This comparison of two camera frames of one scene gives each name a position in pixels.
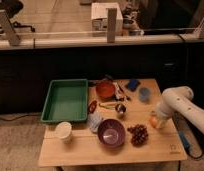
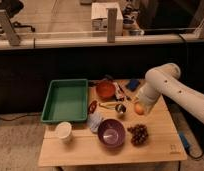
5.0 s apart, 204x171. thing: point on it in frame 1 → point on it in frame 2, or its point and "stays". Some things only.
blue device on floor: x=184 y=140 stays
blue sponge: x=133 y=84 stays
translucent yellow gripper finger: x=161 y=123 → x=147 y=108
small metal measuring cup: x=119 y=107 stays
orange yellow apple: x=154 y=122 → x=138 y=108
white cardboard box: x=99 y=19 stays
